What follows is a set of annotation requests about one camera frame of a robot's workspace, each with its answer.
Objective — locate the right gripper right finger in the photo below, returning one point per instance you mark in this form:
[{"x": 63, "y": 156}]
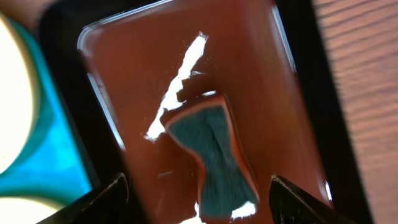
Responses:
[{"x": 289, "y": 204}]

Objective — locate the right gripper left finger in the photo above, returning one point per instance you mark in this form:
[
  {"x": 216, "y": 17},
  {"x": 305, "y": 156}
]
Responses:
[{"x": 105, "y": 205}]

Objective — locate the yellow-green plate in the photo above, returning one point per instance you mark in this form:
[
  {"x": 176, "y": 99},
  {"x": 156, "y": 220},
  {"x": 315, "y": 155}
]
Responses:
[
  {"x": 20, "y": 94},
  {"x": 23, "y": 210}
]

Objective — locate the teal plastic tray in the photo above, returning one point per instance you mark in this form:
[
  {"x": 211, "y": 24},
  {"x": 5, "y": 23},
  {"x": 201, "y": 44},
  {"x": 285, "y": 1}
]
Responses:
[{"x": 50, "y": 165}]

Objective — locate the black red-lined tray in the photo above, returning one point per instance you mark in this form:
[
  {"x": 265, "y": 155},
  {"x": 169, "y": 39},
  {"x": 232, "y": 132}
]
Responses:
[{"x": 124, "y": 67}]

